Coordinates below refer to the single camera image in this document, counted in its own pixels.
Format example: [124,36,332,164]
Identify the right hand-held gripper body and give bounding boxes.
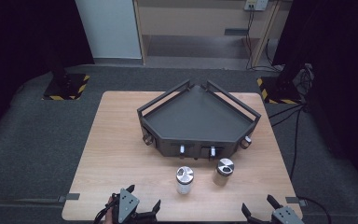
[249,205,306,224]

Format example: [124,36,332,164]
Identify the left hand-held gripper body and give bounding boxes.
[111,188,157,224]

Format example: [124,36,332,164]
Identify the white spice jar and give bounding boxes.
[175,165,195,195]

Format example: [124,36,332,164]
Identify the brown spice jar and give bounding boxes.
[212,158,235,187]

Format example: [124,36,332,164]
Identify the black corner shelf rack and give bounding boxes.
[136,78,262,161]

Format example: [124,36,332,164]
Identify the person's left hand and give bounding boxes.
[103,195,116,224]

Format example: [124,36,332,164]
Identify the grey tape strip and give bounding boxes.
[284,196,308,207]
[58,192,81,203]

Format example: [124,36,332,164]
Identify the striped-edge black stand base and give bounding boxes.
[255,76,302,105]
[41,73,91,101]

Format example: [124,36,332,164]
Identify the dark curtain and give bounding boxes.
[273,0,358,195]
[0,0,95,146]

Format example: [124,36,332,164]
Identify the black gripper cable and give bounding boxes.
[92,201,115,224]
[297,195,333,224]

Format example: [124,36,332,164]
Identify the black floor cables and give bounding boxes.
[267,104,307,181]

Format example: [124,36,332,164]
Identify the tangled cable bundle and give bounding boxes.
[292,63,315,96]

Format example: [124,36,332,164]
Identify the wooden shelf frame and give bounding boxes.
[132,0,283,68]

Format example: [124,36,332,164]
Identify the white wall panel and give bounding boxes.
[74,0,143,60]

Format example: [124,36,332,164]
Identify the black socket cables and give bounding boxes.
[244,5,282,73]

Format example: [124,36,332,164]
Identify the white wall socket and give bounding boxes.
[243,0,269,12]

